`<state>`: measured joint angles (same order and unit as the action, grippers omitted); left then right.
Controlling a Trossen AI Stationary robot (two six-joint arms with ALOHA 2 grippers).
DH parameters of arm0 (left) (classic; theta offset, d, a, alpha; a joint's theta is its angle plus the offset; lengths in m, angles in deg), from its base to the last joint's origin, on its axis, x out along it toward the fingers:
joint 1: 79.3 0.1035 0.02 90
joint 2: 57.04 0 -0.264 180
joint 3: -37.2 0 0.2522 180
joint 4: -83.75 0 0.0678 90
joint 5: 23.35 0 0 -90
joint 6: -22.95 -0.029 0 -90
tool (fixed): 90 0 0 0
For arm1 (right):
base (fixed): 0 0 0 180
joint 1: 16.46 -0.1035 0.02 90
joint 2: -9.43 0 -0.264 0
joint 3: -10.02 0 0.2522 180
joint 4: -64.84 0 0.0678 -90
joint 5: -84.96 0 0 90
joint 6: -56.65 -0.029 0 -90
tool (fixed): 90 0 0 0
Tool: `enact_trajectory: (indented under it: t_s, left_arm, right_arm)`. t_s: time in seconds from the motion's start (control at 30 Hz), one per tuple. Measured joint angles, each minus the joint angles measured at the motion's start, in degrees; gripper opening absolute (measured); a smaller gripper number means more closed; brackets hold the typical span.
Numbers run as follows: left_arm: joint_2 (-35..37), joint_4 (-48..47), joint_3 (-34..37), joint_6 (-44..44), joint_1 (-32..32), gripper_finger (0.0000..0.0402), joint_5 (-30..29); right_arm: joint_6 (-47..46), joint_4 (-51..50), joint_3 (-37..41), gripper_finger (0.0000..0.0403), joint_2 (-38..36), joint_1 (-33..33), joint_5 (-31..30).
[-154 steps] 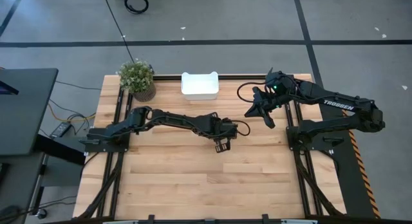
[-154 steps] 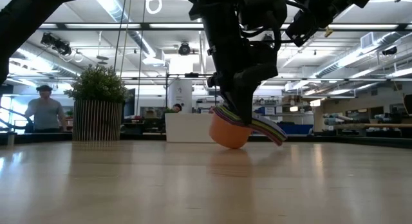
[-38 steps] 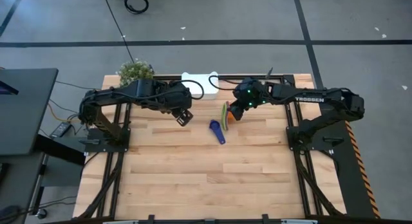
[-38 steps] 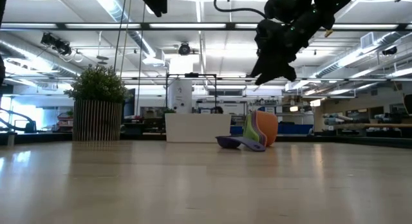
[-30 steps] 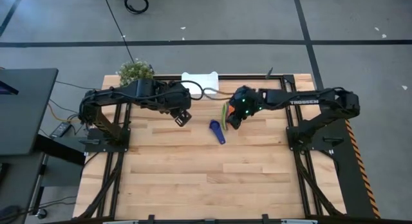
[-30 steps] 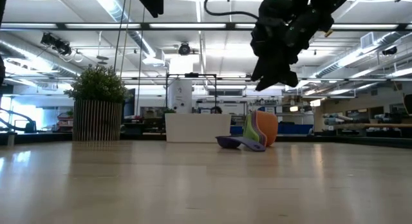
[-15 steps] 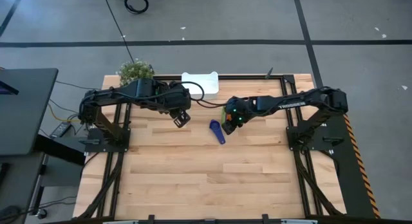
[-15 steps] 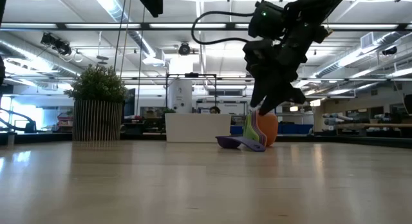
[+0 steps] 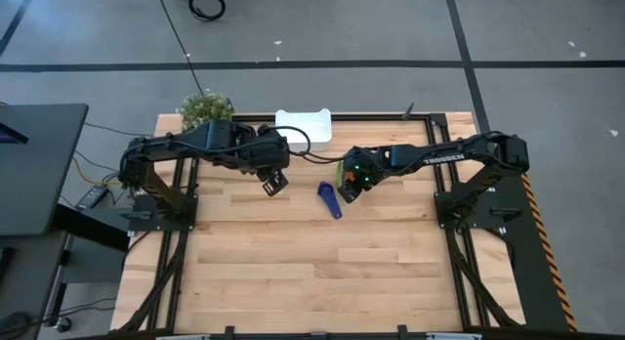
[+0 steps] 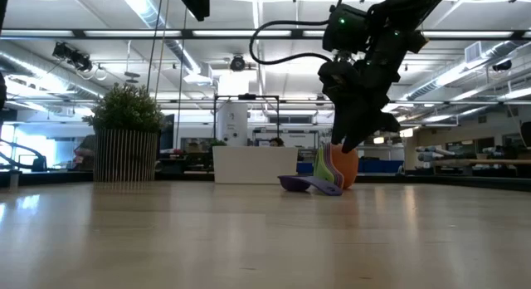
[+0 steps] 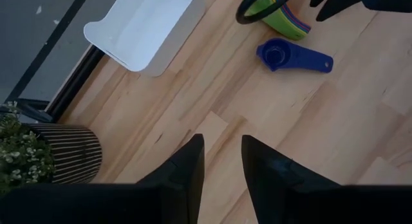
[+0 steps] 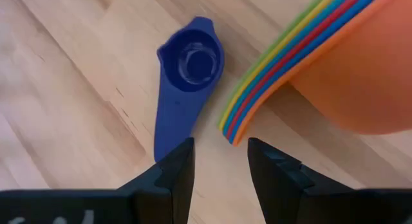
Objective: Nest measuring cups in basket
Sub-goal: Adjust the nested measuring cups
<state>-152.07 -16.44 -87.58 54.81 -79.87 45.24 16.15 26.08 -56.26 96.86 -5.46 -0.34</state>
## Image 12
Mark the yellow measuring cup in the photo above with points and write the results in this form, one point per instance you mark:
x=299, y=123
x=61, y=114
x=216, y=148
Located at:
x=304, y=24

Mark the small dark blue measuring cup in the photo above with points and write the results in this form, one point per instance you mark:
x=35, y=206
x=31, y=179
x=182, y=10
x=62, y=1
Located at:
x=180, y=114

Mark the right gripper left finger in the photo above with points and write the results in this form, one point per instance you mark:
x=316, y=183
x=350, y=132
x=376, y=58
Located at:
x=167, y=192

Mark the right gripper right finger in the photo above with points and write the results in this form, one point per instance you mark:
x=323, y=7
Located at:
x=283, y=192

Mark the green measuring cup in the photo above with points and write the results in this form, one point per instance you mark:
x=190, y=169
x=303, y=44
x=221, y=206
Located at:
x=293, y=24

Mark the red measuring cup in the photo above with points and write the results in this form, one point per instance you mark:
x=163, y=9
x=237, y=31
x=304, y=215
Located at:
x=327, y=24

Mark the light blue measuring cup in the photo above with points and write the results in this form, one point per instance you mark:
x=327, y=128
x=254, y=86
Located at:
x=315, y=24

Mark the stack of colourful bowls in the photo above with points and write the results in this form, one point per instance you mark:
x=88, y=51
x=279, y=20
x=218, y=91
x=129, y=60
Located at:
x=354, y=72

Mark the large blue measuring cup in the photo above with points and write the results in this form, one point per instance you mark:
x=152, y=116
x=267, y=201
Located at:
x=339, y=24

